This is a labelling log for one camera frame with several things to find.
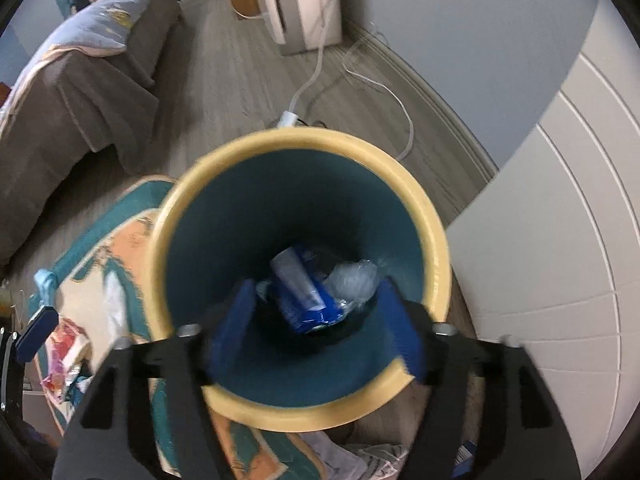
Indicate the white power strip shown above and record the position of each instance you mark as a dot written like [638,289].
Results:
[289,117]

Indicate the white air purifier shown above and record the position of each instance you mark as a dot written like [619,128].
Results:
[310,0]

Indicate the wooden headboard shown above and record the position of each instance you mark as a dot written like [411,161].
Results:
[2,94]

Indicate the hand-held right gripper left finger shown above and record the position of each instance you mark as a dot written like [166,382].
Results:
[232,330]

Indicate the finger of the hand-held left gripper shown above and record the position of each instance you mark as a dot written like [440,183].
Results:
[36,332]

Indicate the crumpled printed paper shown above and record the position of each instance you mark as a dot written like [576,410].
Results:
[345,460]

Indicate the blue white packet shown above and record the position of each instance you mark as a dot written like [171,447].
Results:
[466,452]

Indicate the light blue floral quilt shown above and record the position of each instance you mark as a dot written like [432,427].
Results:
[90,30]

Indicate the clear crumpled plastic bag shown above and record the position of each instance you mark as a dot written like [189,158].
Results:
[355,282]

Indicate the red and pink wrapper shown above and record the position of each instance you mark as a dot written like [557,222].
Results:
[62,355]

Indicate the white tissue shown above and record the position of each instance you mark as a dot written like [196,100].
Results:
[115,302]

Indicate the blue snack wrapper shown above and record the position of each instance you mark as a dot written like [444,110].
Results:
[300,285]

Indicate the teal and beige patterned rug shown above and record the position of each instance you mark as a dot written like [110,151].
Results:
[100,270]

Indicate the light blue plastic scrap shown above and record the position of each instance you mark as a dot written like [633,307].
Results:
[45,285]

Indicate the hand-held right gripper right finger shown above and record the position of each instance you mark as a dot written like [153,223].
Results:
[400,330]

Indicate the bed with brown cover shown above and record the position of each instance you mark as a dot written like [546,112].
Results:
[65,135]

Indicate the teal bin with yellow rim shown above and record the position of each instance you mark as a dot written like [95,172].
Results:
[280,200]

